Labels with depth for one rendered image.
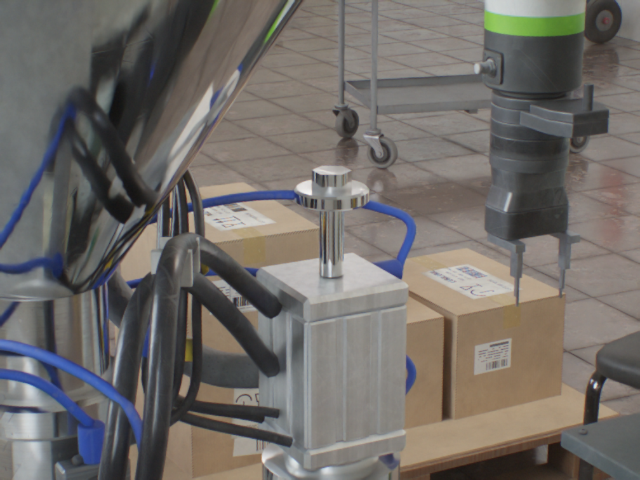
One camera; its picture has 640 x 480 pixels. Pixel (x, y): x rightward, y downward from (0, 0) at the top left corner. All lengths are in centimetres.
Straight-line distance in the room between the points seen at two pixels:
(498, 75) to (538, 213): 14
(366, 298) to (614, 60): 809
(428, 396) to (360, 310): 300
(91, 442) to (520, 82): 95
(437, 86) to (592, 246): 165
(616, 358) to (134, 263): 120
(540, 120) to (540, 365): 233
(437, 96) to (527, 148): 521
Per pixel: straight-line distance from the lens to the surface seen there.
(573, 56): 151
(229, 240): 327
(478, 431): 364
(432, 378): 363
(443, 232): 557
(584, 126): 147
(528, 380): 378
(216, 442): 341
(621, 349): 283
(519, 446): 361
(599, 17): 913
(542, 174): 154
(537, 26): 148
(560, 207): 156
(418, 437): 360
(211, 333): 332
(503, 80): 150
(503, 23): 149
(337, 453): 66
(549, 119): 147
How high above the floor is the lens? 162
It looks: 17 degrees down
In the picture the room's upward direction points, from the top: straight up
